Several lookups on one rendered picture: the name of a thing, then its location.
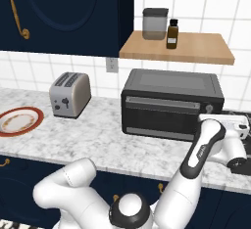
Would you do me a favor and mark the white wall outlet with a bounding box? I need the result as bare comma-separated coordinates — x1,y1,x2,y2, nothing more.
105,57,120,74

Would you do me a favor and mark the silver two-slot toaster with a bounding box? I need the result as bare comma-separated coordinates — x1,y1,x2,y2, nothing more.
48,71,92,120

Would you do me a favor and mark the black toaster oven door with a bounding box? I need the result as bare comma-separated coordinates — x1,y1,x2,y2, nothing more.
122,94,206,142

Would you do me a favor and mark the white plate with red rim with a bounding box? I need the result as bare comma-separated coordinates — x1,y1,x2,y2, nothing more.
0,106,45,138

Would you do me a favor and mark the grey lidded canister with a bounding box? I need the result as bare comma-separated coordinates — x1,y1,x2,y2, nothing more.
141,7,170,41

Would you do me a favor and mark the black toaster oven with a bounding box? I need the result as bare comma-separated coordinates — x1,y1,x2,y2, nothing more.
120,69,226,143

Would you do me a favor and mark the gold cupboard door handle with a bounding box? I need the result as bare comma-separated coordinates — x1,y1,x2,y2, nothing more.
8,0,31,41

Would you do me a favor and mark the grey toaster oven door handle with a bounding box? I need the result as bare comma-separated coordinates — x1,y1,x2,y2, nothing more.
125,96,201,111

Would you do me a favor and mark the navy wall cupboard door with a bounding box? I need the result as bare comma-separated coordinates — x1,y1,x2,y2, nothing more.
0,0,135,58

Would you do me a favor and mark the brown glass bottle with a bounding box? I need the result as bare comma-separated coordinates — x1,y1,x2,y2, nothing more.
166,18,180,50

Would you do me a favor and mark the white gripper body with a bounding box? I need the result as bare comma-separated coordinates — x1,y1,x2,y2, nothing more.
198,114,251,132

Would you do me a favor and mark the navy base cabinet front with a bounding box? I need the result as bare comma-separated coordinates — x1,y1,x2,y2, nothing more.
185,186,251,229
94,169,171,207
0,154,99,229

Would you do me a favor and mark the wooden wall shelf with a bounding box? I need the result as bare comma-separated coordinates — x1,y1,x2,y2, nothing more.
118,29,236,67

